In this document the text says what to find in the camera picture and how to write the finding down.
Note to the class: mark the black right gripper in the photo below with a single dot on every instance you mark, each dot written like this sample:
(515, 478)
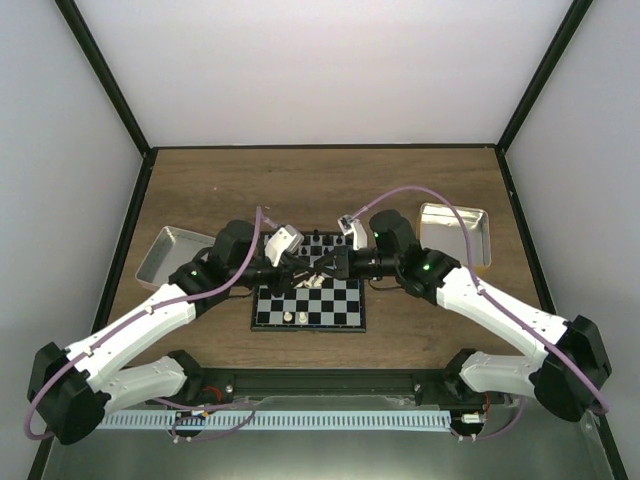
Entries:
(333, 255)

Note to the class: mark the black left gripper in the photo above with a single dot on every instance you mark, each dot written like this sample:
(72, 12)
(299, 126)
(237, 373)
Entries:
(291, 266)

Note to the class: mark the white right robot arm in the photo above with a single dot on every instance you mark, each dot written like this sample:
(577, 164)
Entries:
(561, 363)

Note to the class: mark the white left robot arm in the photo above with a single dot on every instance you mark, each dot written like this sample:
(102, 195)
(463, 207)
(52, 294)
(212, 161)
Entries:
(73, 388)

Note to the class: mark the pile of white chess pieces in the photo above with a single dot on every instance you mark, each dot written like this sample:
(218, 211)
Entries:
(308, 280)

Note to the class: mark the row of black chess pieces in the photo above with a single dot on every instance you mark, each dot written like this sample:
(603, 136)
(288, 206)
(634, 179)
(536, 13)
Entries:
(307, 254)

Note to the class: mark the black white chess board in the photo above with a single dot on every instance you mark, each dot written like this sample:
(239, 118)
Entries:
(336, 306)

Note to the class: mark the gold metal tin box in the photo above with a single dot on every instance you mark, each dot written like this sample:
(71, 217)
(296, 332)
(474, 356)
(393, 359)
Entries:
(439, 229)

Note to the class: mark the pink metal tin box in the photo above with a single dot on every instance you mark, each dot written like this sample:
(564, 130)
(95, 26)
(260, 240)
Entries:
(172, 248)

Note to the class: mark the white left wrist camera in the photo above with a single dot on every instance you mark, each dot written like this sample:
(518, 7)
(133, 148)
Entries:
(285, 240)

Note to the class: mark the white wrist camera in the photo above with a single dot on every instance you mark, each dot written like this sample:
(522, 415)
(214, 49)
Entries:
(353, 229)
(285, 240)

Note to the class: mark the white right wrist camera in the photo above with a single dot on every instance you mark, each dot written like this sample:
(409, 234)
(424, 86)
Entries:
(353, 229)

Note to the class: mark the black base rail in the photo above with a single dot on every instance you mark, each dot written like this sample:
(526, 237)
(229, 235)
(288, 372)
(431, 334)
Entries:
(221, 386)

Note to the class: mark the black enclosure frame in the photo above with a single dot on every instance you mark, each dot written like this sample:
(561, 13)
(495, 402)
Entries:
(311, 184)

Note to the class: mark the light blue cable duct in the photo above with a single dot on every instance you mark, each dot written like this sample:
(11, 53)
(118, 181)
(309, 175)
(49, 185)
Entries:
(412, 421)

